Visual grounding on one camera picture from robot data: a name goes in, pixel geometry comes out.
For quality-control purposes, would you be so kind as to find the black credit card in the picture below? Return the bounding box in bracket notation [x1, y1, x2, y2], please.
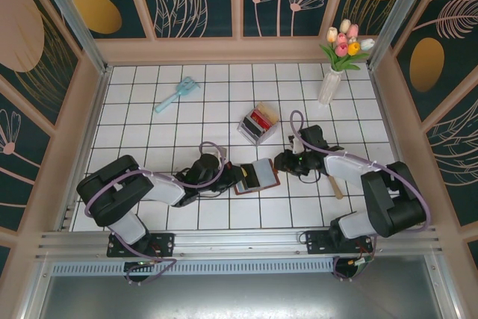
[243, 163, 263, 188]
[242, 117, 259, 136]

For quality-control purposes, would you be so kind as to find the brown leather card holder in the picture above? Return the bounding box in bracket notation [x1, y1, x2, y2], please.
[233, 157, 282, 196]

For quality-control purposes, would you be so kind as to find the clear acrylic card box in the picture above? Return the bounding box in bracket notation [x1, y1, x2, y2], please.
[238, 102, 281, 146]

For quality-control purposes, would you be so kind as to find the red credit card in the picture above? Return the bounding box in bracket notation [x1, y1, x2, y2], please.
[250, 110, 273, 130]

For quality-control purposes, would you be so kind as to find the beige card with black stripe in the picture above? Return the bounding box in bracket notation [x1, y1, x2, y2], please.
[261, 102, 279, 123]

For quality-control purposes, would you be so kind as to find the white ribbed vase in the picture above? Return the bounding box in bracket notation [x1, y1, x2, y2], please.
[317, 69, 344, 105]

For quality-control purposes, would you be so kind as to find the light blue toy fork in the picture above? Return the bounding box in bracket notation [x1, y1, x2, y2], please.
[154, 76, 201, 114]

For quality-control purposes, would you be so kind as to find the artificial tulip bouquet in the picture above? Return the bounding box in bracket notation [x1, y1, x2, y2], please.
[318, 19, 376, 72]

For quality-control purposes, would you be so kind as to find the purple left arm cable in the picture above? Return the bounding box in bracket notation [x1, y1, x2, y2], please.
[84, 141, 228, 286]

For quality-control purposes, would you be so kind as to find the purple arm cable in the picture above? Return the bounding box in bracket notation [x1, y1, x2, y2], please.
[84, 141, 228, 286]
[290, 110, 435, 283]

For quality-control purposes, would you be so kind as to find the red spatula wooden handle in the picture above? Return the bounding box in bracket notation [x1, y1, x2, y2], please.
[327, 174, 345, 201]

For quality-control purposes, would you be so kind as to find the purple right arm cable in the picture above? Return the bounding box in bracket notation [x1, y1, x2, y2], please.
[290, 110, 435, 283]

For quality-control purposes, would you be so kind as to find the aluminium table edge rail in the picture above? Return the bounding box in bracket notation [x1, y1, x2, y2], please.
[35, 225, 444, 261]

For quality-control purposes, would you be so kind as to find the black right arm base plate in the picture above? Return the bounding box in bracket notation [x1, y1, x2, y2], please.
[305, 229, 374, 257]

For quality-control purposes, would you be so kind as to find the slotted grey cable duct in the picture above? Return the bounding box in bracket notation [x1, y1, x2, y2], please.
[48, 257, 338, 277]

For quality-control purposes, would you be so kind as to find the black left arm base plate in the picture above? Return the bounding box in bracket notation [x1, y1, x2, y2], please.
[106, 232, 176, 258]

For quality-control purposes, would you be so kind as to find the aluminium frame post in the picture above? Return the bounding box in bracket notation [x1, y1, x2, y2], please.
[29, 0, 114, 75]
[367, 0, 438, 70]

